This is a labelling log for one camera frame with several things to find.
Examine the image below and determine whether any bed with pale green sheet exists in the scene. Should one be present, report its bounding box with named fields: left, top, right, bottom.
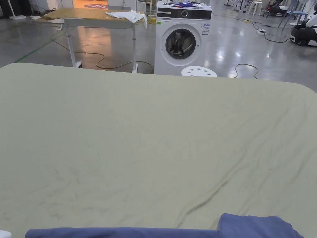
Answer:
left=0, top=63, right=317, bottom=238

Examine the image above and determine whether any dark blue shirt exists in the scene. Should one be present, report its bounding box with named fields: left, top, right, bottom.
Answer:
left=24, top=213, right=305, bottom=238

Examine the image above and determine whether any white round stool with holes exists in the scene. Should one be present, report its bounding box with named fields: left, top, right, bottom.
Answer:
left=181, top=65, right=217, bottom=77

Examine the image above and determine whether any white washing machine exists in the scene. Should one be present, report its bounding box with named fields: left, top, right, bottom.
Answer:
left=154, top=1, right=213, bottom=76

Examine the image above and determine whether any white and black robot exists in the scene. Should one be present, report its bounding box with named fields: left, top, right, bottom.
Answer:
left=290, top=5, right=317, bottom=47

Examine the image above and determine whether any blue chair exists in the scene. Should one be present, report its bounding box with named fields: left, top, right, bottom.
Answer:
left=277, top=0, right=309, bottom=31

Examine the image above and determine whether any wooden table with white frame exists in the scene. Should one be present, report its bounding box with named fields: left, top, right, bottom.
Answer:
left=33, top=8, right=148, bottom=74

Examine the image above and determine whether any yellow cable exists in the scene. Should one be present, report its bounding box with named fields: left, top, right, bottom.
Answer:
left=233, top=64, right=259, bottom=80

